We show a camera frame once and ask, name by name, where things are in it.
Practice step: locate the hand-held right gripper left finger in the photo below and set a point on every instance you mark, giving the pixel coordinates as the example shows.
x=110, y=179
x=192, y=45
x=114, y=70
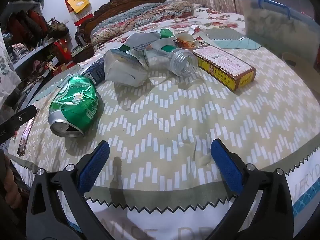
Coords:
x=93, y=166

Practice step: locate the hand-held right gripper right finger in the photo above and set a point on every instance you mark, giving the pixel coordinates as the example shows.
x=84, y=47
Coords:
x=226, y=170

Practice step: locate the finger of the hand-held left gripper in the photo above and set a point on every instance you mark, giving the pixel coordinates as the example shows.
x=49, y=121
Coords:
x=17, y=121

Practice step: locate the silver red snack wrapper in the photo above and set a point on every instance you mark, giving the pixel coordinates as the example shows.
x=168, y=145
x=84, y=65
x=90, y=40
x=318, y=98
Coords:
x=23, y=140

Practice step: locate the crushed green drink can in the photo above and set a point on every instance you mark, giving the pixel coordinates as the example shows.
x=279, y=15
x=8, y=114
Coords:
x=75, y=105

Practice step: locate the blue white drink carton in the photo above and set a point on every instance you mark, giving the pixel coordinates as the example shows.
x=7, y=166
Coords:
x=96, y=70

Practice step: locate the crushed grey drink carton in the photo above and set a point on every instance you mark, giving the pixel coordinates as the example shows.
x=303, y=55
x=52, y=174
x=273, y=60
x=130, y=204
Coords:
x=125, y=70

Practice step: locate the brown yellow cardboard box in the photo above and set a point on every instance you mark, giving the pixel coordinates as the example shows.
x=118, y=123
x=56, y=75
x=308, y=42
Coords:
x=225, y=65

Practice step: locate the clear plastic bottle green label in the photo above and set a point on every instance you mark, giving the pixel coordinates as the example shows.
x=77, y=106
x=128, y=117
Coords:
x=180, y=62

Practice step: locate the beige plastic bin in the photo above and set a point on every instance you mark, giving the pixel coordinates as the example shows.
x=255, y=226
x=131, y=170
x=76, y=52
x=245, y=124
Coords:
x=297, y=57

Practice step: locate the orange snack bag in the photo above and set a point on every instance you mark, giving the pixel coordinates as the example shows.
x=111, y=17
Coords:
x=186, y=42

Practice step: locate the white paper wrapper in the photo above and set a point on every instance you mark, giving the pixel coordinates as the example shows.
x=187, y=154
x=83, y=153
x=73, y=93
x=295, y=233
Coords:
x=193, y=29

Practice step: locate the person's left hand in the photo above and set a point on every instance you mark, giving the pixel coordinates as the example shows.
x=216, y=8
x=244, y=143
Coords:
x=13, y=187

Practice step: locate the checkered cloth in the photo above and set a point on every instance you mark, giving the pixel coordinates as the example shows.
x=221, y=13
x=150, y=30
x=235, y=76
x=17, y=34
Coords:
x=20, y=52

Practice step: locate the grey storage shelf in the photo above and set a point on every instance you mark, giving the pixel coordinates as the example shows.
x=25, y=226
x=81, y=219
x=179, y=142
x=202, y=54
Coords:
x=35, y=52

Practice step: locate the red gift bag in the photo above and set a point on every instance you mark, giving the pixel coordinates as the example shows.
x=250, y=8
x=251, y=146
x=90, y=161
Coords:
x=61, y=51

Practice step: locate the folded dark red clothes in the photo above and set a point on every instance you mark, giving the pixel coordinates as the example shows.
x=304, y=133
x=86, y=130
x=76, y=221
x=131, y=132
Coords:
x=27, y=25

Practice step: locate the brown handbag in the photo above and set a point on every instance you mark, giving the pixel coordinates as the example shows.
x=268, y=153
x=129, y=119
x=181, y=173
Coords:
x=58, y=28

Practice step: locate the clear storage box blue lid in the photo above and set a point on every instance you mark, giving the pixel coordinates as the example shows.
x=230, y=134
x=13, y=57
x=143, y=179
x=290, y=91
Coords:
x=270, y=27

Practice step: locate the white floral bedsheet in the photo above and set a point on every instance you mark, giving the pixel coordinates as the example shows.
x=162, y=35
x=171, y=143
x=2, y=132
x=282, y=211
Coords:
x=220, y=17

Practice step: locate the carved wooden headboard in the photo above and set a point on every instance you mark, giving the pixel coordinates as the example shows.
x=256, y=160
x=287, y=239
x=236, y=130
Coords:
x=117, y=2

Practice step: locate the floral pillow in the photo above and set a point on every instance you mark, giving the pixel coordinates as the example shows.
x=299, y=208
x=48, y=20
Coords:
x=140, y=15

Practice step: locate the yellow wall calendar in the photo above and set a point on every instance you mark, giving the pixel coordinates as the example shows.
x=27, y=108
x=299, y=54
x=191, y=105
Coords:
x=77, y=1

